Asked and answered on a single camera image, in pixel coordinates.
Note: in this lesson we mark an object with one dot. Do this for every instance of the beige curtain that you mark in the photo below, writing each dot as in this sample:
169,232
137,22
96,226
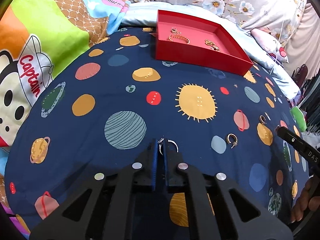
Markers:
307,42

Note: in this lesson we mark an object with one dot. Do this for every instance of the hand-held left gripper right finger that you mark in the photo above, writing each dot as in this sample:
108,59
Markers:
165,160

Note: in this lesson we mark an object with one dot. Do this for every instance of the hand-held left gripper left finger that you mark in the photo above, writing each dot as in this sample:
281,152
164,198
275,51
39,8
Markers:
155,155

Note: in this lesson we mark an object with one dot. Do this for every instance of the small hoop earring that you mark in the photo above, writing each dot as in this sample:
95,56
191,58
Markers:
173,142
228,138

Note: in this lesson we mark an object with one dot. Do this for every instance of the colourful cartoon monkey blanket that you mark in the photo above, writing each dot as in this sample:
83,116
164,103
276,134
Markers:
50,30

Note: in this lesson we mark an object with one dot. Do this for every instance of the person's right hand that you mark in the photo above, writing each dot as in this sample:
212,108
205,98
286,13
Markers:
300,200

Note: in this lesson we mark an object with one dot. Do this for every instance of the pink cartoon pillow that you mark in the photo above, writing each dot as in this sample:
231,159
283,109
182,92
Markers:
267,41

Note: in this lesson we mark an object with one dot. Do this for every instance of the navy planet print bedsheet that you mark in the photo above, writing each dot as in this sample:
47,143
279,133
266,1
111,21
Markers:
87,135

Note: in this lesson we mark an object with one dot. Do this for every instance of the dark metal chair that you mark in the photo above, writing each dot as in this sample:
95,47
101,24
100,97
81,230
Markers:
302,71

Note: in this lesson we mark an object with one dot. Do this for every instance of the red cardboard box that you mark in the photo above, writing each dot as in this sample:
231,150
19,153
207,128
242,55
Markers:
200,60

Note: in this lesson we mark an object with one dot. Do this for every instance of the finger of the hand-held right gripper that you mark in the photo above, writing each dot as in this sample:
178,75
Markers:
291,138

